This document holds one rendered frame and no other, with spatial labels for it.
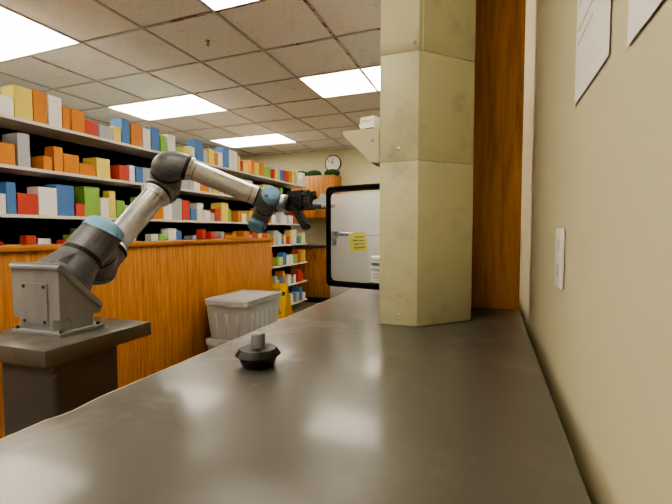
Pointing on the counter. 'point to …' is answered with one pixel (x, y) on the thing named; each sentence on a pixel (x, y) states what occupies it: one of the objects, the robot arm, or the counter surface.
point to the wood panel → (498, 153)
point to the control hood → (366, 143)
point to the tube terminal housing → (426, 188)
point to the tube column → (429, 27)
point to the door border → (330, 235)
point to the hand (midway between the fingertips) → (332, 207)
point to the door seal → (328, 236)
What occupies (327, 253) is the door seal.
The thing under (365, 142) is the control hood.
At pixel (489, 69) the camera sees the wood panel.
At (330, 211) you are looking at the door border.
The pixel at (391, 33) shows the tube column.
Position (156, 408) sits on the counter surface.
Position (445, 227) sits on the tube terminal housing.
